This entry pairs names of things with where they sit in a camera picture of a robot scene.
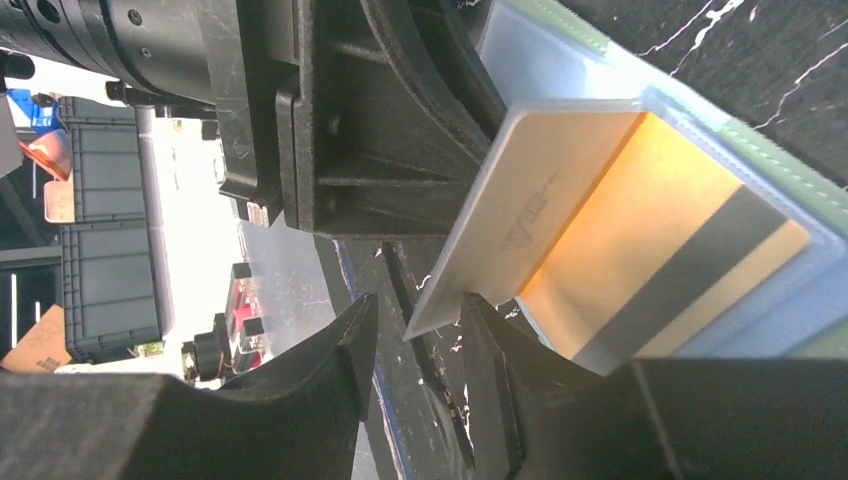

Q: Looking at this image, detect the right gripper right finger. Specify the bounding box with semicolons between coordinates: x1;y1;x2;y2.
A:
461;293;847;479

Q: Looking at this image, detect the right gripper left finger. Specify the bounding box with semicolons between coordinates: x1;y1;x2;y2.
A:
1;294;378;479

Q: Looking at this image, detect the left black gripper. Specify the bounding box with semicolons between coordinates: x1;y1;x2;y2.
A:
1;1;299;212

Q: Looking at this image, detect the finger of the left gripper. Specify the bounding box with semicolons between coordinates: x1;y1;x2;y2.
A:
276;1;506;239

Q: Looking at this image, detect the gold credit card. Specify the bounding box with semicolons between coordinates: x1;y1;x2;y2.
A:
404;100;644;340
515;112;812;373

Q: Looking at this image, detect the green card holder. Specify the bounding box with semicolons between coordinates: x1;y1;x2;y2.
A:
482;1;847;358

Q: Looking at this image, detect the dark grey storage crate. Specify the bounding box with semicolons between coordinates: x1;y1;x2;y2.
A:
58;97;162;363

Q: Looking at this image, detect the cardboard box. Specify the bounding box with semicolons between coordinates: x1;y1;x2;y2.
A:
1;305;72;373

